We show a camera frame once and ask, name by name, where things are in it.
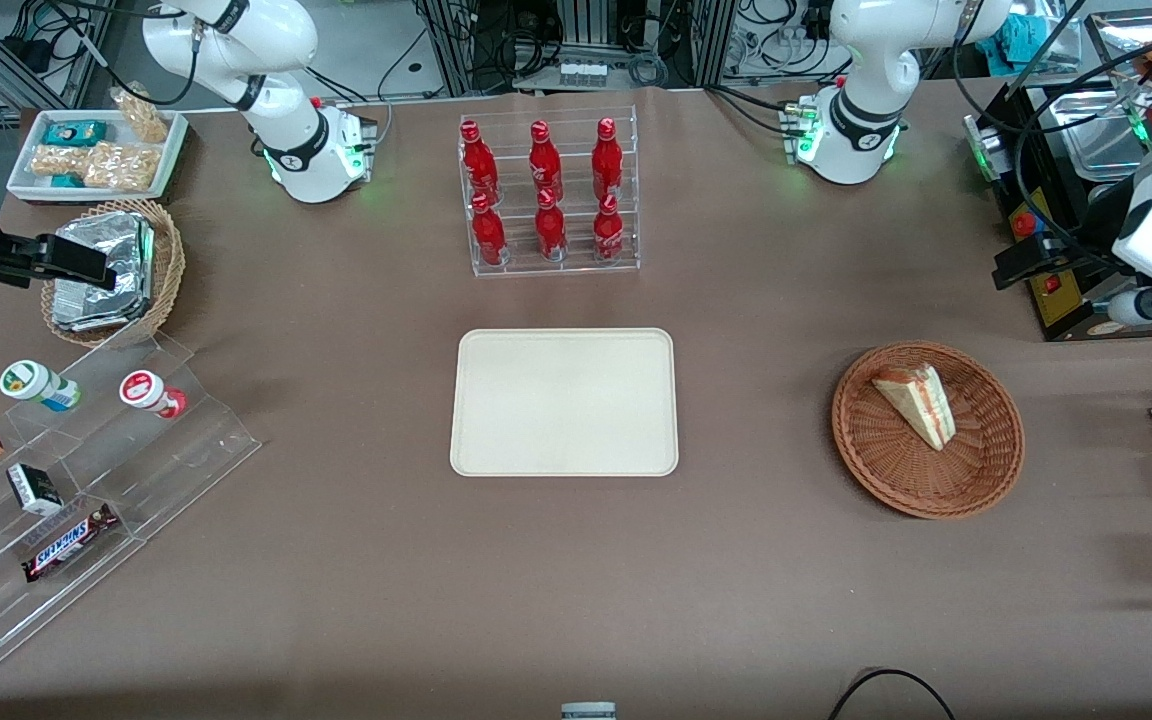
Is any stainless steel pan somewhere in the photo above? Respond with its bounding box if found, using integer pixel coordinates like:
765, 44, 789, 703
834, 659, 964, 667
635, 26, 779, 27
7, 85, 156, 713
1046, 88, 1152, 184

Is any beige plastic tray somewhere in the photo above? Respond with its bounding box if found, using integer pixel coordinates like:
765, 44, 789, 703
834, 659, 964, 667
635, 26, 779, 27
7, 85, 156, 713
449, 327, 680, 478

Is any tall puffed snack bag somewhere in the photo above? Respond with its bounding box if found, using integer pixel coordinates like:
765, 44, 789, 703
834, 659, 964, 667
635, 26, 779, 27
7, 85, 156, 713
111, 85, 172, 144

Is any light tan wicker basket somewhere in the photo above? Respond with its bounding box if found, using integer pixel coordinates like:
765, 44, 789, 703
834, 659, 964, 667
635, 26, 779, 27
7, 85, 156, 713
40, 198, 187, 349

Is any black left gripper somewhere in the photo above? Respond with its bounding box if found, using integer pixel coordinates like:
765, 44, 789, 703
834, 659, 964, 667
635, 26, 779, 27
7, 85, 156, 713
993, 215, 1125, 292

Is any clear acrylic bottle rack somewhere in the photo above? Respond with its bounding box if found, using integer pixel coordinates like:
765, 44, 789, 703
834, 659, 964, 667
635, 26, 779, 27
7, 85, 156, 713
457, 105, 642, 279

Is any clear acrylic step shelf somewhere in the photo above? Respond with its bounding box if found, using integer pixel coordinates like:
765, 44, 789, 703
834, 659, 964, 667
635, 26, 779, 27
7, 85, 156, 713
0, 330, 263, 681

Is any Snickers chocolate bar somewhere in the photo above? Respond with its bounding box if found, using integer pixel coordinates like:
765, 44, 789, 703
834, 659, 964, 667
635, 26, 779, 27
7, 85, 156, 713
21, 503, 120, 583

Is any red cola bottle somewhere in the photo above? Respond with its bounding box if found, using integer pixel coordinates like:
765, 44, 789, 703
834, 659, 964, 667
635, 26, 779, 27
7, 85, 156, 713
593, 193, 626, 263
528, 120, 565, 204
470, 192, 509, 267
534, 188, 569, 263
460, 119, 499, 206
591, 117, 625, 201

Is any small puffed snack bag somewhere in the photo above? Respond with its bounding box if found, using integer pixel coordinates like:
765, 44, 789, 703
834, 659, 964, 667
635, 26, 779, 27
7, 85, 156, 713
30, 145, 87, 179

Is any large puffed snack bag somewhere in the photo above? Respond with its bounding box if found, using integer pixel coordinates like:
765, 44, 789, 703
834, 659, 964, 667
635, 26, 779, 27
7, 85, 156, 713
84, 141, 163, 192

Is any brown wicker basket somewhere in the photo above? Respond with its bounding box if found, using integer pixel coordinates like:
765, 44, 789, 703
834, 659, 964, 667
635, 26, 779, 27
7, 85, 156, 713
831, 341, 1026, 520

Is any aluminium foil container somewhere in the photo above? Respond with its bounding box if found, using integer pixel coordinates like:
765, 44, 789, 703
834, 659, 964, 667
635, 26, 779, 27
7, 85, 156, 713
51, 212, 155, 333

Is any white rectangular snack tray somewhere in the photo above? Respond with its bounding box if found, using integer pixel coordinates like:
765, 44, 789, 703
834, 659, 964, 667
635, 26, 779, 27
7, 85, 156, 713
6, 108, 189, 204

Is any large teal snack box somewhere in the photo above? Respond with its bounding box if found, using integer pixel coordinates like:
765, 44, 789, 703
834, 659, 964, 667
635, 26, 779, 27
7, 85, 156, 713
43, 120, 109, 148

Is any black looped cable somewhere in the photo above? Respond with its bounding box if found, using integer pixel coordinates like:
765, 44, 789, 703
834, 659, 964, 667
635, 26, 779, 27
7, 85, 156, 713
826, 668, 957, 720

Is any teal cloth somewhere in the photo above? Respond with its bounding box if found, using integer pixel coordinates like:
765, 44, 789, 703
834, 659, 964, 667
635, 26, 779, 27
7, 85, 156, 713
976, 10, 1049, 64

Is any green lid yogurt cup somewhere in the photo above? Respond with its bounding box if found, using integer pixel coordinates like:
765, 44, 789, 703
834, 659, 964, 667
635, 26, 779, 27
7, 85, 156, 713
0, 360, 82, 413

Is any black white small carton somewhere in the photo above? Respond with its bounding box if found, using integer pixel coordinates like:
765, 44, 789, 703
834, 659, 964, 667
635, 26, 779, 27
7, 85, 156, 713
6, 463, 64, 517

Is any red lid yogurt cup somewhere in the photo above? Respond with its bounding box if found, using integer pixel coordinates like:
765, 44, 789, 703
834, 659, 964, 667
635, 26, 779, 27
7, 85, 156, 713
118, 369, 188, 420

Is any triangular sandwich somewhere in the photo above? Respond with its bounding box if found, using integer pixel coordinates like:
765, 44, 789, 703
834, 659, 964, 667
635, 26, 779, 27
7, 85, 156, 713
871, 363, 957, 453

